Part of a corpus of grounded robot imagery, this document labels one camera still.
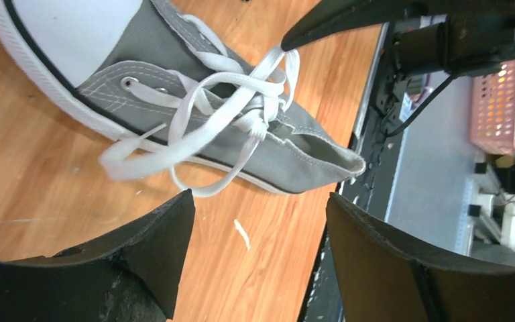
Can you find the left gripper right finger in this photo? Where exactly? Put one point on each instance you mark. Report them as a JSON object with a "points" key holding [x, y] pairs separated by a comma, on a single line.
{"points": [[385, 274]]}

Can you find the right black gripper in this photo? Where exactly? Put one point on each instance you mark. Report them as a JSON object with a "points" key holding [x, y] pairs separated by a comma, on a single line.
{"points": [[475, 38]]}

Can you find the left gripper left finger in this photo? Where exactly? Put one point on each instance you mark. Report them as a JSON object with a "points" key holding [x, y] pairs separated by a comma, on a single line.
{"points": [[129, 274]]}

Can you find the white shoelace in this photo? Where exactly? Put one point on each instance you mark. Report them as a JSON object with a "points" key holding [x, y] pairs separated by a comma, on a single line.
{"points": [[227, 97]]}

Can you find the grey canvas sneaker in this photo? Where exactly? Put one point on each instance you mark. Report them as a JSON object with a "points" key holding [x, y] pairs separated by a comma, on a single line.
{"points": [[78, 53]]}

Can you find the white lace scrap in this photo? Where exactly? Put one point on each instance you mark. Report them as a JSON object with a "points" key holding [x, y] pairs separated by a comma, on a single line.
{"points": [[242, 232]]}

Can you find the pink perforated basket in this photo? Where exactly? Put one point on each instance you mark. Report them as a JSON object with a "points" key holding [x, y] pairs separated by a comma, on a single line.
{"points": [[492, 125]]}

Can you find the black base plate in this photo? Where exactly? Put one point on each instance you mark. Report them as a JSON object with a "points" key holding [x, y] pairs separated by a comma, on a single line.
{"points": [[322, 300]]}

